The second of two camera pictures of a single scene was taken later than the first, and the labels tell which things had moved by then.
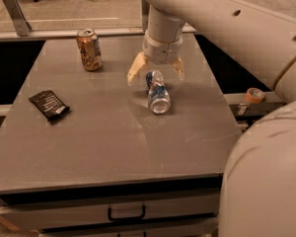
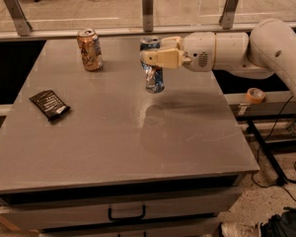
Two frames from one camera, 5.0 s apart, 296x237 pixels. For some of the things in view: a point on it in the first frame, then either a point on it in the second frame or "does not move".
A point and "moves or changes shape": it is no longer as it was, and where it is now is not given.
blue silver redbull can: (159, 96) moves or changes shape
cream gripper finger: (138, 64) to (171, 58)
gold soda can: (88, 42) does not move
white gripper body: (162, 51) to (198, 51)
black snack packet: (49, 105) does not move
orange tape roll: (254, 95) does not move
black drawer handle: (126, 218) does not move
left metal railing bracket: (16, 13) does not move
